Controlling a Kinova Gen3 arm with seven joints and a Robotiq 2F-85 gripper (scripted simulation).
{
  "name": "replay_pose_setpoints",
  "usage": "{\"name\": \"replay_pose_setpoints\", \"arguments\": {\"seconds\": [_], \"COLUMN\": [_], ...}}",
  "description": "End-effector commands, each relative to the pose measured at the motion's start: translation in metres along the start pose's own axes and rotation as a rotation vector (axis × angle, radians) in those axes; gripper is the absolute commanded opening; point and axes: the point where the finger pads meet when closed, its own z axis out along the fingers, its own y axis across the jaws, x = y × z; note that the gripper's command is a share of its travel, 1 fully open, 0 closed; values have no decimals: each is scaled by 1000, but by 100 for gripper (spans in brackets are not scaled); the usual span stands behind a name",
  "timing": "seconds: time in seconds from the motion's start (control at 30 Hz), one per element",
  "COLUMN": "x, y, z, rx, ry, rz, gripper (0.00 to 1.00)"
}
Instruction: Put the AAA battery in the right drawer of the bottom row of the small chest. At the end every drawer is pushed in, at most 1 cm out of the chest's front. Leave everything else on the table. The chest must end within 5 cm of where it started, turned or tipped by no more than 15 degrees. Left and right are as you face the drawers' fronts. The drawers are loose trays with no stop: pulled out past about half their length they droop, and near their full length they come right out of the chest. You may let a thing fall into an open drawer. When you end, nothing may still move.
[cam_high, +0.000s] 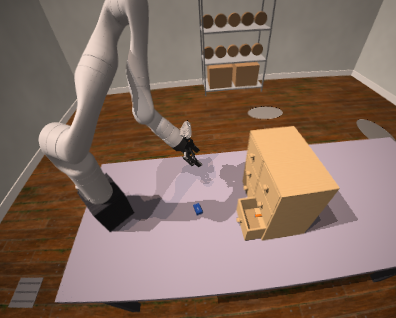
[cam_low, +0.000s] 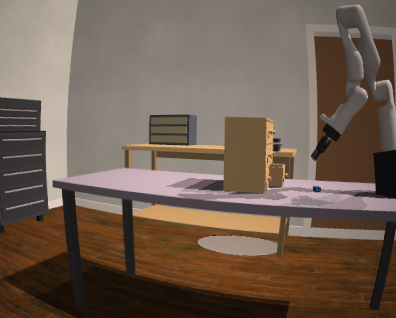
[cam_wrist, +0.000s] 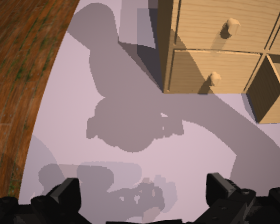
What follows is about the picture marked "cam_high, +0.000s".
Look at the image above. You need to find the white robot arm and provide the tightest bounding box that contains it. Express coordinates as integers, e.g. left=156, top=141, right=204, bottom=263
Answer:
left=39, top=0, right=192, bottom=204

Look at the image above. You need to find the tan wooden chest of drawers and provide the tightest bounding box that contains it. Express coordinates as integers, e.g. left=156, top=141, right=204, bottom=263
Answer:
left=249, top=126, right=340, bottom=241

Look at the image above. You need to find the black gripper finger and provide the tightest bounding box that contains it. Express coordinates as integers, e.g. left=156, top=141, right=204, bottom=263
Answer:
left=183, top=146, right=202, bottom=167
left=188, top=138, right=200, bottom=153

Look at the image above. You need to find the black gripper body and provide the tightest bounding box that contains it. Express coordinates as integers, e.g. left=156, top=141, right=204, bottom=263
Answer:
left=171, top=138, right=192, bottom=155

